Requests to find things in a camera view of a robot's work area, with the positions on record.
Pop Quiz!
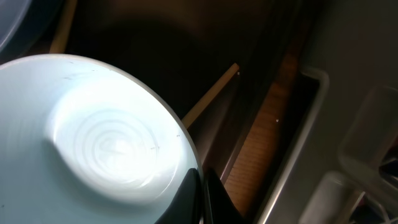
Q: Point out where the left wooden chopstick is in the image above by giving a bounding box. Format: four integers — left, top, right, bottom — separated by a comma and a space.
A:
49, 0, 78, 54

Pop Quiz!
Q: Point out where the right wooden chopstick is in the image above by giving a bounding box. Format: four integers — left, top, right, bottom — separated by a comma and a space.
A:
182, 63, 239, 129

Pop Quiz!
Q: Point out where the wooden chopstick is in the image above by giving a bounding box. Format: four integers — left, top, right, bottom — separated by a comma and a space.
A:
182, 63, 239, 129
49, 0, 78, 54

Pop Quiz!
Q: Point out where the dark brown serving tray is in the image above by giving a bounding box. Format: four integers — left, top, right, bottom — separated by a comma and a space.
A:
1, 1, 317, 218

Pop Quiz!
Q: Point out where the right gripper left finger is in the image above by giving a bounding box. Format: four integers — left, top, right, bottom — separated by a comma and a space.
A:
155, 168, 202, 224

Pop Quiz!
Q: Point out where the grey dishwasher rack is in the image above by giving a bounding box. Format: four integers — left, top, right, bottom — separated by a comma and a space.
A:
255, 1, 397, 223

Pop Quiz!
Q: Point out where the dark blue plate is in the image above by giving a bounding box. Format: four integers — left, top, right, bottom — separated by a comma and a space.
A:
1, 0, 32, 51

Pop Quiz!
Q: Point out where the light blue bowl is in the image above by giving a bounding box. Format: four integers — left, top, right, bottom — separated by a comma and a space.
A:
1, 54, 203, 223

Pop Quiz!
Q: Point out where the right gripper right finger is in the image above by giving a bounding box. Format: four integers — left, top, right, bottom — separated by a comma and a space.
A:
203, 169, 245, 224

